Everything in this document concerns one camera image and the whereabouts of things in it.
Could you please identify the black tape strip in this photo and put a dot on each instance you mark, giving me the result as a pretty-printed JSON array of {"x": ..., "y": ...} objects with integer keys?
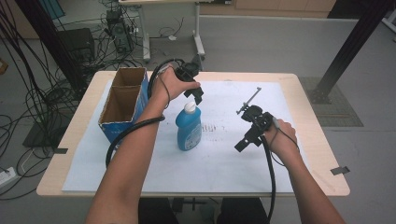
[
  {"x": 60, "y": 151},
  {"x": 340, "y": 170}
]

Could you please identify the black metal post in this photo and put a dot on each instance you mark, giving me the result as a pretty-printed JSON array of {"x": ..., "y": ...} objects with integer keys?
[
  {"x": 53, "y": 43},
  {"x": 351, "y": 46}
]

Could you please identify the white power strip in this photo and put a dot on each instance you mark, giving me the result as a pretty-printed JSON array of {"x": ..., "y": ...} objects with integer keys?
[{"x": 7, "y": 176}]

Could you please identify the person's left hand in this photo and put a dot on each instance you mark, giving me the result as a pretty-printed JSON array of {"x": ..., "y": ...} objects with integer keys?
[{"x": 168, "y": 87}]

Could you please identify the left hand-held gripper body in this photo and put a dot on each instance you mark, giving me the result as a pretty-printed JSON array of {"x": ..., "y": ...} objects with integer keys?
[{"x": 186, "y": 71}]

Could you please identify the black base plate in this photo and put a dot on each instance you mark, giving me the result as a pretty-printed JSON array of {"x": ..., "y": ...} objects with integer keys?
[{"x": 43, "y": 137}]

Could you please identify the person's right hand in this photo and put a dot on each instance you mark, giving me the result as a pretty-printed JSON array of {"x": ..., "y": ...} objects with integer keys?
[{"x": 283, "y": 140}]

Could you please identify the black computer tower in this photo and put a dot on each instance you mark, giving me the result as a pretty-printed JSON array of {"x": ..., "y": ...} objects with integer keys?
[{"x": 120, "y": 31}]

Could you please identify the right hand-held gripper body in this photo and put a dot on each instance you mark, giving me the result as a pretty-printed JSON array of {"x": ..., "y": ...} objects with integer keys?
[{"x": 258, "y": 119}]

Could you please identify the black box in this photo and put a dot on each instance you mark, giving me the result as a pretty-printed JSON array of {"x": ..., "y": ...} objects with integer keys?
[{"x": 77, "y": 43}]

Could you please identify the white desk frame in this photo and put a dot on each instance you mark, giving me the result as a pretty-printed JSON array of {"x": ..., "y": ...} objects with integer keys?
[{"x": 198, "y": 34}]

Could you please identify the person's legs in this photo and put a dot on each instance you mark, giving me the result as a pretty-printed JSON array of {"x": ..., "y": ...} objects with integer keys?
[{"x": 243, "y": 211}]

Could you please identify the grey floor mat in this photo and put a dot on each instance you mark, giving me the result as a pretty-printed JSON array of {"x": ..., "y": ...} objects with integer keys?
[{"x": 339, "y": 109}]

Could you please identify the blue cardboard box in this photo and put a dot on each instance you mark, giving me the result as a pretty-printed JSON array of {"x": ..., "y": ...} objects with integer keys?
[{"x": 123, "y": 102}]

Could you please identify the blue bottle with white cap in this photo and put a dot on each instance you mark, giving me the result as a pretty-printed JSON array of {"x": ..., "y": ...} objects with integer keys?
[{"x": 188, "y": 130}]

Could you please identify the white paper sheet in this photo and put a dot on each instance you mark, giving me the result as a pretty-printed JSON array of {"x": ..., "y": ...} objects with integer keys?
[{"x": 218, "y": 161}]

